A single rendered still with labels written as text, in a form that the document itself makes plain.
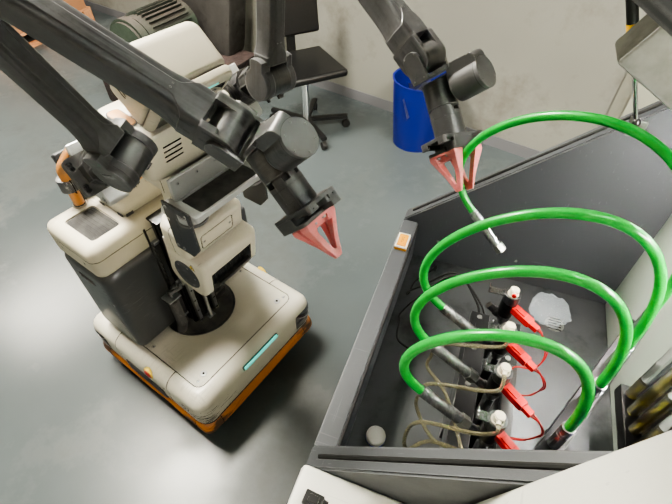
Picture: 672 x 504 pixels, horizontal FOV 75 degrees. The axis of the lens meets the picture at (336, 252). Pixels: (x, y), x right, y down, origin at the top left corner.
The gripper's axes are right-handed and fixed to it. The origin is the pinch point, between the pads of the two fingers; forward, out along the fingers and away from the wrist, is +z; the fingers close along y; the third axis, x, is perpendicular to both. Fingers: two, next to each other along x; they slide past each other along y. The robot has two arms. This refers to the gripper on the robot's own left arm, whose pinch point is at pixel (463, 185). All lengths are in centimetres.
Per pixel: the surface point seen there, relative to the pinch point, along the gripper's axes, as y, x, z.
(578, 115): -0.4, -23.4, -3.9
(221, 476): -35, 113, 74
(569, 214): -11.8, -25.5, 8.8
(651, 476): -31, -38, 28
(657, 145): 2.4, -30.4, 3.2
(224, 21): 71, 249, -186
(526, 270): -19.1, -23.2, 13.9
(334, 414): -29.6, 15.7, 34.4
